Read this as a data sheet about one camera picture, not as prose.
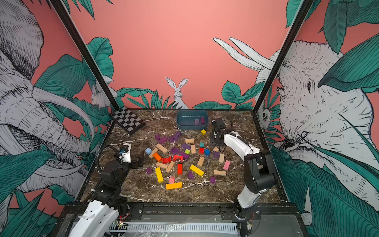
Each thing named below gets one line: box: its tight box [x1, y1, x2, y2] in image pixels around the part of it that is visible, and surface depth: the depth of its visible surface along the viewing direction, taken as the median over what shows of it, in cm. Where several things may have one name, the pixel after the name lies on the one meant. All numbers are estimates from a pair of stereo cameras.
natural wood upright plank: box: [148, 147, 159, 159], surface depth 97 cm
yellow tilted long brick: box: [189, 164, 205, 177], surface depth 90 cm
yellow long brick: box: [154, 166, 164, 184], surface depth 88 cm
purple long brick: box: [181, 143, 192, 151], surface depth 101 cm
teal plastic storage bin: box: [176, 109, 209, 130], surface depth 114 cm
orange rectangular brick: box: [152, 152, 162, 162], surface depth 94 cm
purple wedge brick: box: [170, 147, 180, 155], surface depth 99 cm
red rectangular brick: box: [177, 163, 184, 176], surface depth 91 cm
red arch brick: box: [173, 155, 184, 162], surface depth 94 cm
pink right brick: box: [223, 159, 231, 171], surface depth 92 cm
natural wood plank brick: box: [190, 144, 196, 155], surface depth 100 cm
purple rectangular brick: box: [158, 136, 169, 145], surface depth 106 cm
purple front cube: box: [146, 167, 153, 175], surface depth 88 cm
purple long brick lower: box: [179, 151, 190, 159], surface depth 97 cm
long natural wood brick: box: [155, 143, 168, 153], surface depth 100 cm
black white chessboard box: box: [110, 106, 147, 136], surface depth 112 cm
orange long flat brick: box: [165, 181, 183, 191], surface depth 84 cm
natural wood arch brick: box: [185, 138, 194, 144], surface depth 103 cm
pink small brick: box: [168, 176, 176, 184], surface depth 85 cm
